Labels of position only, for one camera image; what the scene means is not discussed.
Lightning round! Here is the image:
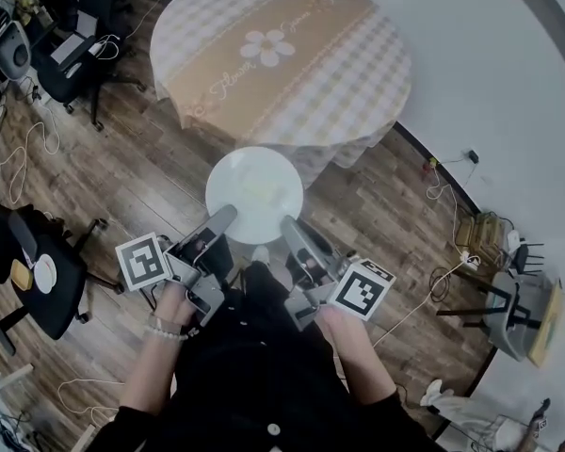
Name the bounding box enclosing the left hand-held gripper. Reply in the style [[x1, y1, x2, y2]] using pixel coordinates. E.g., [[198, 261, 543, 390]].
[[115, 204, 239, 328]]

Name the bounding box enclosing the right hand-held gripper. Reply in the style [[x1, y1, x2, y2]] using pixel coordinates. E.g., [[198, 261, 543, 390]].
[[280, 214, 397, 332]]

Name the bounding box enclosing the white round plate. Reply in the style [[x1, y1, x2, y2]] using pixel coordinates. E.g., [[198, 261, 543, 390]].
[[204, 146, 305, 245]]

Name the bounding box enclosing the person's right forearm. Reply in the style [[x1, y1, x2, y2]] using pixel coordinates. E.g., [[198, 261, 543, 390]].
[[331, 331, 399, 407]]

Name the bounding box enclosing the person's left forearm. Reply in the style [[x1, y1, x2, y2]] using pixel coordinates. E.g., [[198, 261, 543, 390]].
[[118, 331, 185, 416]]

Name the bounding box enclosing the person's right hand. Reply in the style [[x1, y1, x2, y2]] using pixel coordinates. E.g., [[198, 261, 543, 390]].
[[318, 306, 364, 337]]

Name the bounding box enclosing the person's left hand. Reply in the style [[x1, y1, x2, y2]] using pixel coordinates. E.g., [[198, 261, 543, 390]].
[[152, 282, 197, 336]]

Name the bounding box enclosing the person's black clothing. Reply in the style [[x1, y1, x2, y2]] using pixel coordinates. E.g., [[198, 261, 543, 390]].
[[87, 259, 446, 452]]

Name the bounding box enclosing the beige checked tablecloth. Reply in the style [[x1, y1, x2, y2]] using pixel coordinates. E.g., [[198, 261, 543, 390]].
[[149, 0, 413, 190]]

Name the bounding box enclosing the wooden crate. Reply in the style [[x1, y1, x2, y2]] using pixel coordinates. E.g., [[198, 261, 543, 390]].
[[454, 209, 509, 256]]

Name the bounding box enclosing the white round disc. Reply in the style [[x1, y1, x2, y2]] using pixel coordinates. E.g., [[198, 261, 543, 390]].
[[32, 253, 58, 295]]

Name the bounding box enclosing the checkered beige tablecloth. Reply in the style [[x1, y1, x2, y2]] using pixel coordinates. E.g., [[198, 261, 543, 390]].
[[149, 0, 413, 159]]

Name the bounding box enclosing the yellow block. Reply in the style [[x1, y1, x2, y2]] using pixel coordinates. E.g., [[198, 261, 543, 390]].
[[9, 259, 34, 292]]

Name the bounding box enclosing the black router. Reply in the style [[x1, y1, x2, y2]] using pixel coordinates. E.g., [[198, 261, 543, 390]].
[[510, 240, 546, 275]]

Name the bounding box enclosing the gray stool with black legs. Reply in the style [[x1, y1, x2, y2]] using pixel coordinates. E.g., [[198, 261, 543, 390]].
[[436, 270, 555, 362]]

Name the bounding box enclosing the gray laptop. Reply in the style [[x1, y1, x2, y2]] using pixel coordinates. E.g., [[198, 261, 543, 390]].
[[50, 9, 100, 65]]

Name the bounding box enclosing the yellow board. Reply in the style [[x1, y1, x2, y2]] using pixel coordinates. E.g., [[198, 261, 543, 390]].
[[526, 278, 565, 369]]

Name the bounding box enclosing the gray rounded chair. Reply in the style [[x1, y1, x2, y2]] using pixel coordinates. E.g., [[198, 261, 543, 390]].
[[0, 0, 32, 80]]

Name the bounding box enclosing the white pearl bracelet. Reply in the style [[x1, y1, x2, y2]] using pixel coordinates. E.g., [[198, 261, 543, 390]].
[[143, 313, 189, 343]]

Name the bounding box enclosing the long white floor cable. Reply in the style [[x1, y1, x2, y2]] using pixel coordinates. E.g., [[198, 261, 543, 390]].
[[372, 259, 470, 347]]

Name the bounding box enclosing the white wall cable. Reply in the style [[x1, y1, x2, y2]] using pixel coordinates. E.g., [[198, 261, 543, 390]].
[[426, 157, 475, 258]]

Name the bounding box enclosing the white charger cable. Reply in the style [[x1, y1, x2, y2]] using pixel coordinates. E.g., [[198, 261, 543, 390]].
[[88, 35, 121, 60]]

